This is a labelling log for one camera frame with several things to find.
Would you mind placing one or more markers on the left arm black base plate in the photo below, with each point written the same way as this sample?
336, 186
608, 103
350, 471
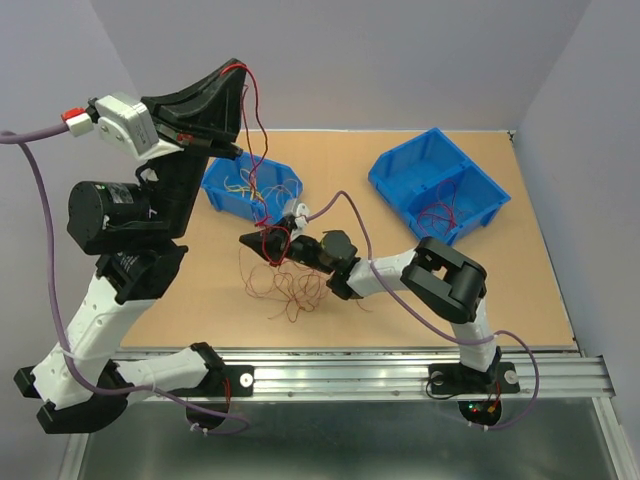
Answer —
230, 380

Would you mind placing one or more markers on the small blue bin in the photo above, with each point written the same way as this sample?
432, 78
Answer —
250, 188

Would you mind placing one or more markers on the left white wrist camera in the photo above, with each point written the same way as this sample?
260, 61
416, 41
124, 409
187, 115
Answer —
123, 122

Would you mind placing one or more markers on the aluminium frame rails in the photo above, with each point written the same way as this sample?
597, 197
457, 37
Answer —
340, 393

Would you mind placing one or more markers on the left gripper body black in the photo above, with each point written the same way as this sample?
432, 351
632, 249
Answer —
179, 177

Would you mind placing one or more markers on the large divided blue bin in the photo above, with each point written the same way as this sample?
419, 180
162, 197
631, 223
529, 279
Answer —
435, 188

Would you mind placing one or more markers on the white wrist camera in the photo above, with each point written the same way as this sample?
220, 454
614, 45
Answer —
296, 214
123, 122

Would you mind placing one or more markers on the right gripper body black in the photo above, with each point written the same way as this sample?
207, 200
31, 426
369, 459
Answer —
303, 250

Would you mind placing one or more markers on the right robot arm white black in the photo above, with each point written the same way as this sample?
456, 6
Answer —
451, 284

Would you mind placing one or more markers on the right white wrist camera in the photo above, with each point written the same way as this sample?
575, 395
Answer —
296, 214

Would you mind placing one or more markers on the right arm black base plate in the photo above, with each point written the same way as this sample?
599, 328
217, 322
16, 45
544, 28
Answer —
456, 379

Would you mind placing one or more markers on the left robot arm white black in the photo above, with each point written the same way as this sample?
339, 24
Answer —
133, 230

